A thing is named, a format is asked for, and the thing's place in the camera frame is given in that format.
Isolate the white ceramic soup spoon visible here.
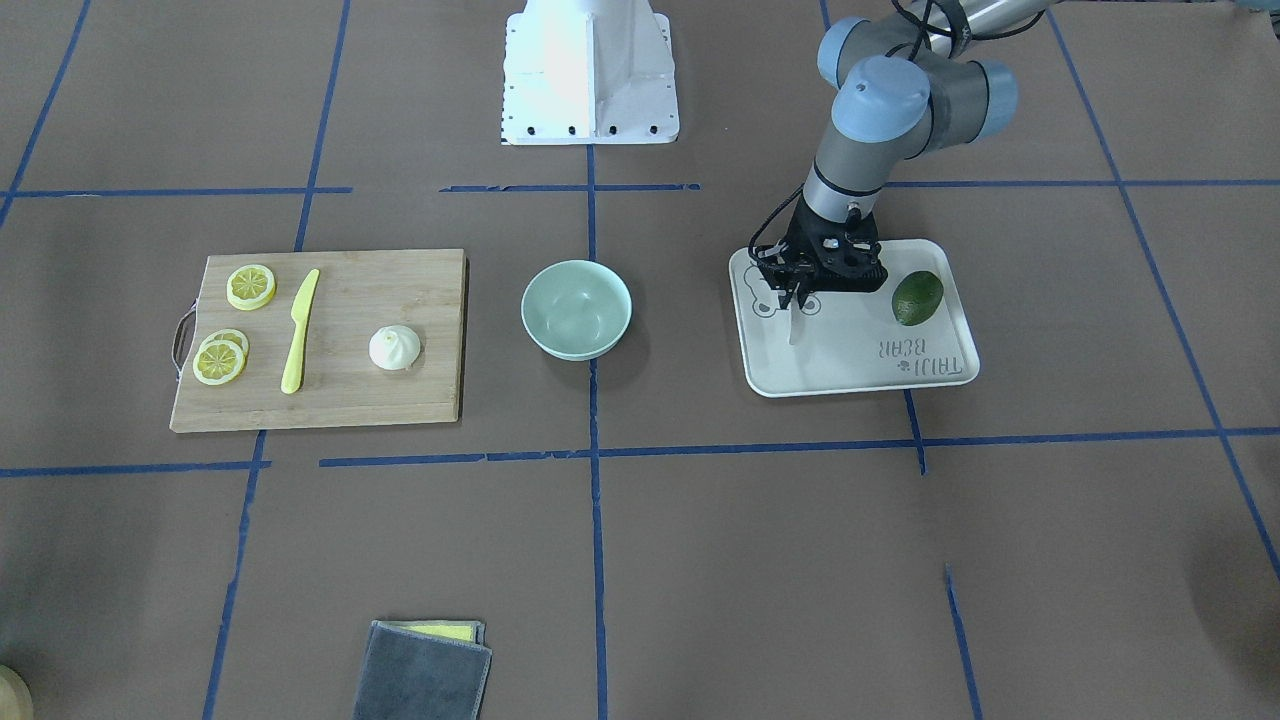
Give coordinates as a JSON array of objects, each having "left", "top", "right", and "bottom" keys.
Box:
[{"left": 788, "top": 300, "right": 804, "bottom": 346}]

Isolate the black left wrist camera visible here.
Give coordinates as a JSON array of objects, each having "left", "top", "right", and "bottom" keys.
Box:
[{"left": 748, "top": 240, "right": 794, "bottom": 292}]

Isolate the lower stacked lemon slice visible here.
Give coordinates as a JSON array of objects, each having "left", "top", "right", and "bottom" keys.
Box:
[{"left": 198, "top": 328, "right": 250, "bottom": 356}]

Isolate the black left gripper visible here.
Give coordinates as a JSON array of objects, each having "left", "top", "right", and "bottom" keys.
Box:
[{"left": 778, "top": 192, "right": 888, "bottom": 313}]

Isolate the wooden cutting board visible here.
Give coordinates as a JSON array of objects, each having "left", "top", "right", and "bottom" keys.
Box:
[{"left": 170, "top": 249, "right": 468, "bottom": 433}]

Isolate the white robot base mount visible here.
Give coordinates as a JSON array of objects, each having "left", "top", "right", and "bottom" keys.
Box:
[{"left": 500, "top": 1, "right": 681, "bottom": 146}]

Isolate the yellow plastic knife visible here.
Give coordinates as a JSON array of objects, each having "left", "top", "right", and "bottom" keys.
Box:
[{"left": 279, "top": 268, "right": 321, "bottom": 395}]

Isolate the light green bowl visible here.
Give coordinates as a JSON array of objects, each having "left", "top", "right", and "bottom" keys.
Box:
[{"left": 520, "top": 259, "right": 634, "bottom": 361}]

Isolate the stacked lemon slice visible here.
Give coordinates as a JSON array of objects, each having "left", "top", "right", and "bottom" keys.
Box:
[
  {"left": 198, "top": 328, "right": 250, "bottom": 356},
  {"left": 192, "top": 340, "right": 246, "bottom": 386}
]

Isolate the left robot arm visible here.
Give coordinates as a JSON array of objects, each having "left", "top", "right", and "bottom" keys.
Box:
[{"left": 748, "top": 1, "right": 1048, "bottom": 310}]

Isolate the single lemon slice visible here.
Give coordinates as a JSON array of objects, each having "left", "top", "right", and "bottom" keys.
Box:
[{"left": 225, "top": 264, "right": 276, "bottom": 313}]

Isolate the white bear serving tray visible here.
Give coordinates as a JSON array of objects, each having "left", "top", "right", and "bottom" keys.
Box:
[{"left": 730, "top": 240, "right": 980, "bottom": 398}]

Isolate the top stacked lemon slice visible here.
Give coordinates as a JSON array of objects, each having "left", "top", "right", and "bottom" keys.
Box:
[{"left": 192, "top": 340, "right": 246, "bottom": 386}]

